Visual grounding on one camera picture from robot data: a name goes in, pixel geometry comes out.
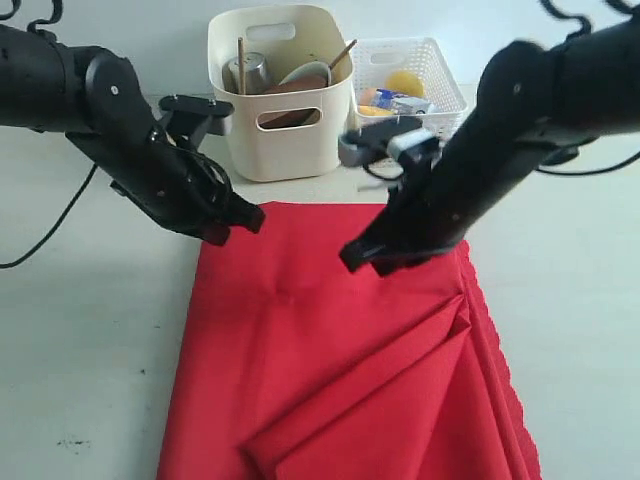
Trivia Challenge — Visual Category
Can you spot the stainless steel cup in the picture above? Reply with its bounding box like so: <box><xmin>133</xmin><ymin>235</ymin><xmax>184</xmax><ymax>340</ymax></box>
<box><xmin>222</xmin><ymin>52</ymin><xmax>274</xmax><ymax>95</ymax></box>

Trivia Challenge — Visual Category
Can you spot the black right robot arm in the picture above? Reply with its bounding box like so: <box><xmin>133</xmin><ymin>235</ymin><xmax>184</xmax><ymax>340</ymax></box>
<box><xmin>338</xmin><ymin>1</ymin><xmax>639</xmax><ymax>276</ymax></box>

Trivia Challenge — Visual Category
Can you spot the red table cloth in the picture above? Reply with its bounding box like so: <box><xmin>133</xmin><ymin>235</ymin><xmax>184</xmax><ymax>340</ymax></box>
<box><xmin>157</xmin><ymin>202</ymin><xmax>541</xmax><ymax>479</ymax></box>

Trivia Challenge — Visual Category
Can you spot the yellow cheese wedge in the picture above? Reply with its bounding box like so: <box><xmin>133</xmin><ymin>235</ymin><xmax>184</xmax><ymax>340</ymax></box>
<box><xmin>358</xmin><ymin>105</ymin><xmax>394</xmax><ymax>117</ymax></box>

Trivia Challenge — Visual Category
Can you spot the pale green bowl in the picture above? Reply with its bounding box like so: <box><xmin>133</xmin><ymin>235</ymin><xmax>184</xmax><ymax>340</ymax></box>
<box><xmin>279</xmin><ymin>61</ymin><xmax>332</xmax><ymax>87</ymax></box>

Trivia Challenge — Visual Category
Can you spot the large cream plastic bin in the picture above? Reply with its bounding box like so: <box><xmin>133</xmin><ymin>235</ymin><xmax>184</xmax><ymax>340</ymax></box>
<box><xmin>207</xmin><ymin>5</ymin><xmax>353</xmax><ymax>182</ymax></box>

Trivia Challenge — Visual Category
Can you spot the wooden chopstick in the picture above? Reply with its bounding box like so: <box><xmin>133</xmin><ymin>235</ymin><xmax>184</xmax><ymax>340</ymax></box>
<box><xmin>237</xmin><ymin>36</ymin><xmax>246</xmax><ymax>95</ymax></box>
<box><xmin>328</xmin><ymin>39</ymin><xmax>358</xmax><ymax>71</ymax></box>

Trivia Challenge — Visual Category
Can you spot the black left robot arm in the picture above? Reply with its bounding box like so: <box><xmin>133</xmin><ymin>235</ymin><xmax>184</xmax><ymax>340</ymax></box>
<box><xmin>1</xmin><ymin>26</ymin><xmax>265</xmax><ymax>246</ymax></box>

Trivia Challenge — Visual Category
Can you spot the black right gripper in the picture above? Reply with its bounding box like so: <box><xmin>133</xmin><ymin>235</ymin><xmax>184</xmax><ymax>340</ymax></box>
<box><xmin>339</xmin><ymin>114</ymin><xmax>550</xmax><ymax>277</ymax></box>

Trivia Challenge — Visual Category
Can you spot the yellow lemon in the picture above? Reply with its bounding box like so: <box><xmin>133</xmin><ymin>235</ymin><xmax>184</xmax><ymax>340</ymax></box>
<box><xmin>385</xmin><ymin>70</ymin><xmax>425</xmax><ymax>97</ymax></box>

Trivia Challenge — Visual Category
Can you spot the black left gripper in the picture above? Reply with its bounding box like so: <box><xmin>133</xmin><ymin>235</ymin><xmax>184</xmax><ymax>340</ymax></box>
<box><xmin>65</xmin><ymin>124</ymin><xmax>265</xmax><ymax>246</ymax></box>

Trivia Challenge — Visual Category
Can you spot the brown egg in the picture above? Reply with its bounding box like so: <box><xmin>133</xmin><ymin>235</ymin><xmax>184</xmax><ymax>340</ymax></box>
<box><xmin>358</xmin><ymin>88</ymin><xmax>377</xmax><ymax>106</ymax></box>

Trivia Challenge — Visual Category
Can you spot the white perforated plastic basket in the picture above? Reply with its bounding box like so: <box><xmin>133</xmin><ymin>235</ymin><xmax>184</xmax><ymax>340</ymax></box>
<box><xmin>350</xmin><ymin>37</ymin><xmax>467</xmax><ymax>140</ymax></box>

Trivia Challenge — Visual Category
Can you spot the brown wooden plate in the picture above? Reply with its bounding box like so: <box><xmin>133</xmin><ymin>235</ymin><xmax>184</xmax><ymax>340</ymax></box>
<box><xmin>258</xmin><ymin>74</ymin><xmax>328</xmax><ymax>130</ymax></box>

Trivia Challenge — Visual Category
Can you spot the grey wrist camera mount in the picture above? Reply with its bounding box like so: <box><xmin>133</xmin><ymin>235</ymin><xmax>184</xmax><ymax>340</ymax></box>
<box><xmin>338</xmin><ymin>116</ymin><xmax>441</xmax><ymax>168</ymax></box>

